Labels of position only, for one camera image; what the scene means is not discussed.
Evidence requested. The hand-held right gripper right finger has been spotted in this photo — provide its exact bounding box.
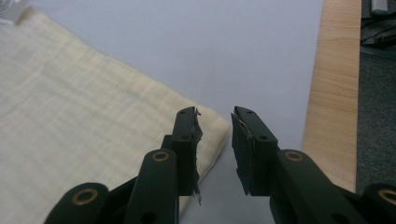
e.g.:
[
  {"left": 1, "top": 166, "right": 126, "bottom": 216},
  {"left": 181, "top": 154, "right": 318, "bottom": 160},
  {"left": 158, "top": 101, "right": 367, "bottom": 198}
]
[{"left": 230, "top": 105, "right": 279, "bottom": 197}]

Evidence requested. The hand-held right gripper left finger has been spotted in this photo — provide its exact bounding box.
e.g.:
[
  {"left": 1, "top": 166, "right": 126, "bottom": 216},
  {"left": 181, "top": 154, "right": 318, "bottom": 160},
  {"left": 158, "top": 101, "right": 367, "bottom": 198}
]
[{"left": 161, "top": 105, "right": 204, "bottom": 206}]

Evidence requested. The cream printed cloth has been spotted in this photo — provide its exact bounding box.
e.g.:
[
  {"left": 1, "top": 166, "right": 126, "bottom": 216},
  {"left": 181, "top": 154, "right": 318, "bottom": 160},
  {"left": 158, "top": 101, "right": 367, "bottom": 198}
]
[{"left": 0, "top": 6, "right": 233, "bottom": 224}]

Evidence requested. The pale grey table mat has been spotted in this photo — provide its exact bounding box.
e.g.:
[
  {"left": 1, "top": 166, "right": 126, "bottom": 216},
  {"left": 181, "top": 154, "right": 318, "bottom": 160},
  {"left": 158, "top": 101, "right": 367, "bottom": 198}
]
[{"left": 27, "top": 0, "right": 325, "bottom": 224}]

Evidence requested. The aluminium floor rail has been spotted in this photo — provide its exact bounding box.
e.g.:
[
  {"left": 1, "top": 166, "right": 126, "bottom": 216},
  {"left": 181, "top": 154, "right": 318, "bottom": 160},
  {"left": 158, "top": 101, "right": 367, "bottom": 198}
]
[{"left": 370, "top": 0, "right": 390, "bottom": 17}]

